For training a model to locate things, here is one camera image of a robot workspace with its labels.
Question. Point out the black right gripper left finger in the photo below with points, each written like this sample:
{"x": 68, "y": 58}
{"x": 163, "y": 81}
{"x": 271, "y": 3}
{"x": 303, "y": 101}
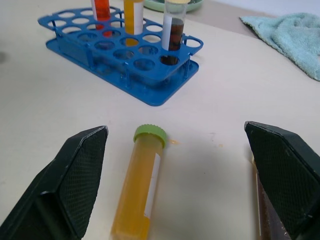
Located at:
{"x": 75, "y": 180}

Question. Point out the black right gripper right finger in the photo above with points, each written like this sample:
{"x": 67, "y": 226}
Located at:
{"x": 285, "y": 175}

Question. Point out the yellow tube with green cap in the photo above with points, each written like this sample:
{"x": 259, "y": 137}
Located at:
{"x": 140, "y": 185}

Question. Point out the blue plastic test tube rack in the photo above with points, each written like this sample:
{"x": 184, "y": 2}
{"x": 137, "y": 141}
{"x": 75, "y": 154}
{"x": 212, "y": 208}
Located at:
{"x": 120, "y": 53}

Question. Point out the red liquid tube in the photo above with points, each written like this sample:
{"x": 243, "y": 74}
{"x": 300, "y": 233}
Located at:
{"x": 101, "y": 11}

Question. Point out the light blue towel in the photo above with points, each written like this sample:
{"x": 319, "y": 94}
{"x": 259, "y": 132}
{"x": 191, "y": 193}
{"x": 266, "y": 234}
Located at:
{"x": 287, "y": 37}

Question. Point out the pale green plate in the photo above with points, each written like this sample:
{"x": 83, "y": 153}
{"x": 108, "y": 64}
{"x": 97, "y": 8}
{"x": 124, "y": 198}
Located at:
{"x": 172, "y": 6}

